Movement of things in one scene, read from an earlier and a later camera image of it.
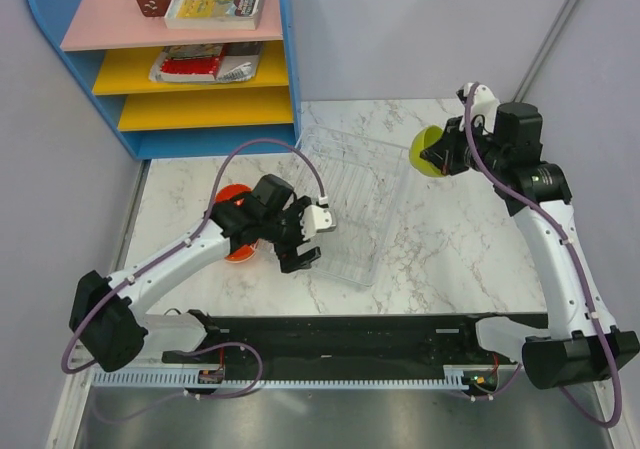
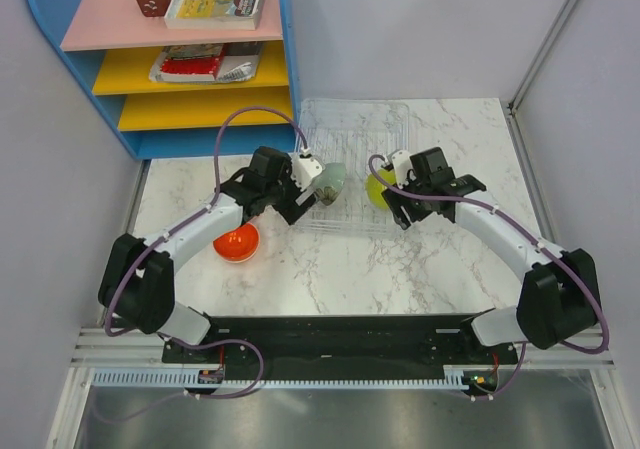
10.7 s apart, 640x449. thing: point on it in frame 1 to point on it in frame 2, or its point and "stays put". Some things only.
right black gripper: [444, 153] to [395, 202]
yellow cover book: [215, 8] stays put
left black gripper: [288, 260] to [290, 210]
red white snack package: [191, 62] stays put
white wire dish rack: [361, 179] to [351, 132]
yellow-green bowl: [422, 139] to [374, 187]
